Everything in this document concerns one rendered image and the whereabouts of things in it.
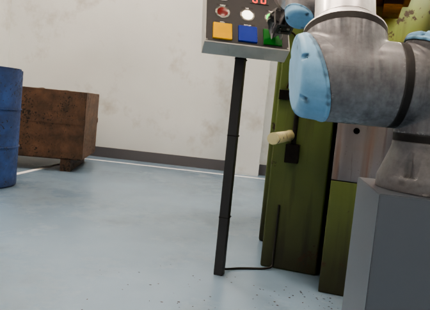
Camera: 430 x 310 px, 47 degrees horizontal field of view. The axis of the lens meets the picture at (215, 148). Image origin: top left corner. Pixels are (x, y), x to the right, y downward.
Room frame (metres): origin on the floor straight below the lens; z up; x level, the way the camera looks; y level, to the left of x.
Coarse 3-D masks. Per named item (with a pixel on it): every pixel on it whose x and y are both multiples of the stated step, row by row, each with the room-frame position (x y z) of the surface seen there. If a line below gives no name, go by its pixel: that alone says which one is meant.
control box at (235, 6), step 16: (208, 0) 2.01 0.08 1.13; (224, 0) 2.02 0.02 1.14; (240, 0) 2.04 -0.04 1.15; (256, 0) 2.06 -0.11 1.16; (272, 0) 2.07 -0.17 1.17; (208, 16) 1.97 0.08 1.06; (224, 16) 1.98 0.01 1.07; (240, 16) 2.00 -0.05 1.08; (256, 16) 2.02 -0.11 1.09; (208, 32) 1.94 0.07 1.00; (208, 48) 1.95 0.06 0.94; (224, 48) 1.95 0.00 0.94; (240, 48) 1.95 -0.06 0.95; (256, 48) 1.95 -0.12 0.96; (272, 48) 1.95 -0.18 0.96; (288, 48) 1.97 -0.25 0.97
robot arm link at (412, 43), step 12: (408, 36) 0.88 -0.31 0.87; (420, 36) 0.85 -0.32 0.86; (408, 48) 0.84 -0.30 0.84; (420, 48) 0.84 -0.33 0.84; (408, 60) 0.82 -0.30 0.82; (420, 60) 0.82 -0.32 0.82; (408, 72) 0.81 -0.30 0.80; (420, 72) 0.81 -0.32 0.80; (408, 84) 0.81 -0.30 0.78; (420, 84) 0.81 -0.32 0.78; (408, 96) 0.81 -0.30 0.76; (420, 96) 0.81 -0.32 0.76; (408, 108) 0.82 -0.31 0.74; (420, 108) 0.82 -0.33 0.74; (396, 120) 0.84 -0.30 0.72; (408, 120) 0.84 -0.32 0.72; (420, 120) 0.83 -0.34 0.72; (408, 132) 0.85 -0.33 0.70; (420, 132) 0.83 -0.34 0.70
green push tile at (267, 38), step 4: (264, 32) 1.98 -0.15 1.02; (268, 32) 1.98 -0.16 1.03; (264, 36) 1.97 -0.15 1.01; (268, 36) 1.97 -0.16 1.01; (276, 36) 1.98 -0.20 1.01; (264, 40) 1.96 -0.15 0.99; (268, 40) 1.96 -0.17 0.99; (272, 40) 1.97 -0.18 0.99; (276, 40) 1.97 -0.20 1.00; (280, 40) 1.98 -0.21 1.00; (264, 44) 1.96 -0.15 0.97; (268, 44) 1.96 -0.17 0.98; (272, 44) 1.96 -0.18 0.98; (276, 44) 1.96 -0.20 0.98; (280, 44) 1.97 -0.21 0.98
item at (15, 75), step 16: (0, 80) 3.39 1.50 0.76; (16, 80) 3.51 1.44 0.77; (0, 96) 3.40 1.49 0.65; (16, 96) 3.53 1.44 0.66; (0, 112) 3.40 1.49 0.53; (16, 112) 3.54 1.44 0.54; (0, 128) 3.41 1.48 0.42; (16, 128) 3.56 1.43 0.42; (0, 144) 3.41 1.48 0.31; (16, 144) 3.58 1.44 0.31; (0, 160) 3.42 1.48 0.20; (16, 160) 3.60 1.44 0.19; (0, 176) 3.43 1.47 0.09; (16, 176) 3.64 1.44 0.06
